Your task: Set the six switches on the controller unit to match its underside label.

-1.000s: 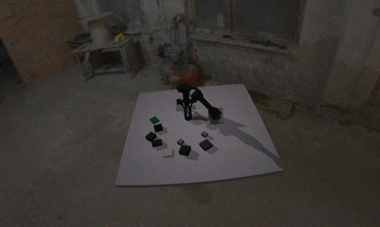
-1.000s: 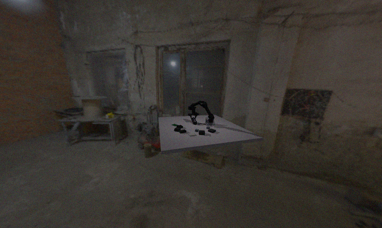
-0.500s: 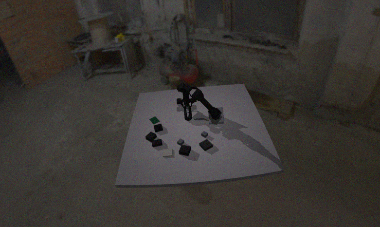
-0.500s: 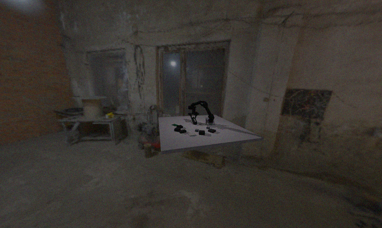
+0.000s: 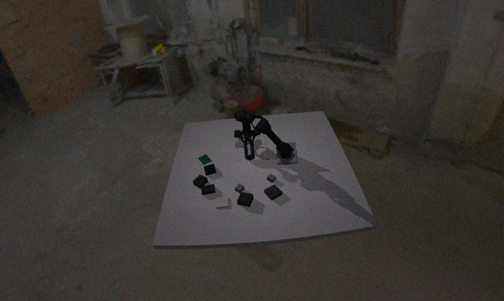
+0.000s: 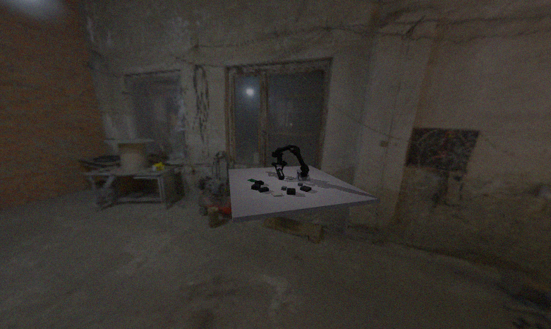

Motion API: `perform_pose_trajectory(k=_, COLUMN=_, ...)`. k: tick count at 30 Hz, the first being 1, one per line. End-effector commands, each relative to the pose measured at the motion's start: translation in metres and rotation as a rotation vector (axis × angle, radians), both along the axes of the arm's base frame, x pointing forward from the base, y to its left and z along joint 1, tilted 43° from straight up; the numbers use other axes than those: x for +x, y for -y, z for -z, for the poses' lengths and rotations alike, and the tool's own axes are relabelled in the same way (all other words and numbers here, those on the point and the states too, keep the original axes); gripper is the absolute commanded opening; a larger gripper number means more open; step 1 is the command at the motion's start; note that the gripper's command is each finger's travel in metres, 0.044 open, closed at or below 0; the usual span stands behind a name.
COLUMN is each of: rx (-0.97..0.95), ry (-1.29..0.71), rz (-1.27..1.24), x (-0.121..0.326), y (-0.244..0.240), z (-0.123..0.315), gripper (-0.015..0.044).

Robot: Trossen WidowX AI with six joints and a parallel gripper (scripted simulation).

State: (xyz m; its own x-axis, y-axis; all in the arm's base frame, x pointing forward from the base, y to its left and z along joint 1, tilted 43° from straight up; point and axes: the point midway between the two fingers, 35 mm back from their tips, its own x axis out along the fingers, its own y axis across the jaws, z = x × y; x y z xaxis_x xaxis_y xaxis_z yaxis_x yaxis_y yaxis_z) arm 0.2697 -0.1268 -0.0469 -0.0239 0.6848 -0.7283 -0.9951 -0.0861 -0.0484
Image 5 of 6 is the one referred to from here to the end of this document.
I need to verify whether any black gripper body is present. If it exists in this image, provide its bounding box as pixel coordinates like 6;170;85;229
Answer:
234;125;261;138

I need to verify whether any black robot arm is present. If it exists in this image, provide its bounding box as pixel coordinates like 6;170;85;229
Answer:
234;110;294;160

